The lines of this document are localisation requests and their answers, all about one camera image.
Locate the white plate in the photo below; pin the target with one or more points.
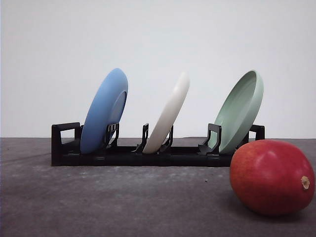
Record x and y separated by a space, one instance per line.
168 116

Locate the black plate rack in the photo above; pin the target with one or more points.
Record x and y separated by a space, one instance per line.
66 149

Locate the green plate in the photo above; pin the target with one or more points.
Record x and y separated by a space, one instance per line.
238 111

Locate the blue plate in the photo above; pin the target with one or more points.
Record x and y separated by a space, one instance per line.
104 111

